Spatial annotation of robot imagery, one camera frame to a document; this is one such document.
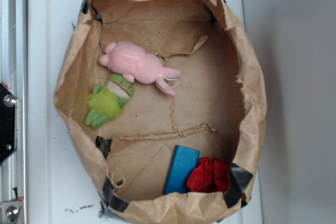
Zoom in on aluminium frame rail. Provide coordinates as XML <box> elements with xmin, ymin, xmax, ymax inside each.
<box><xmin>1</xmin><ymin>0</ymin><xmax>28</xmax><ymax>223</ymax></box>

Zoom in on black metal bracket plate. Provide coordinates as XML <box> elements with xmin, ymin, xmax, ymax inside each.
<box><xmin>0</xmin><ymin>82</ymin><xmax>17</xmax><ymax>165</ymax></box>

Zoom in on green plush frog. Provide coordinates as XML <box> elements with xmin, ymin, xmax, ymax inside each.
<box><xmin>85</xmin><ymin>73</ymin><xmax>134</xmax><ymax>129</ymax></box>

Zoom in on red crumpled cloth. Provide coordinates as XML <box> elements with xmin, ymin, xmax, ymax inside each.
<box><xmin>186</xmin><ymin>157</ymin><xmax>231</xmax><ymax>193</ymax></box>

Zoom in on blue wooden block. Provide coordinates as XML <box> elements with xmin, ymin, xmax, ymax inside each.
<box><xmin>164</xmin><ymin>145</ymin><xmax>200</xmax><ymax>194</ymax></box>

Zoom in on brown paper bag bin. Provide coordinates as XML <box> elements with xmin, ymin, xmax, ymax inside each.
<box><xmin>54</xmin><ymin>0</ymin><xmax>267</xmax><ymax>223</ymax></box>

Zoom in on pink plush bunny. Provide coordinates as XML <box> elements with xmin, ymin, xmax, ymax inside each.
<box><xmin>99</xmin><ymin>41</ymin><xmax>182</xmax><ymax>96</ymax></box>

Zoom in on white plastic tray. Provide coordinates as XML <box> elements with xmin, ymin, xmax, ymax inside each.
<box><xmin>27</xmin><ymin>0</ymin><xmax>262</xmax><ymax>223</ymax></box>

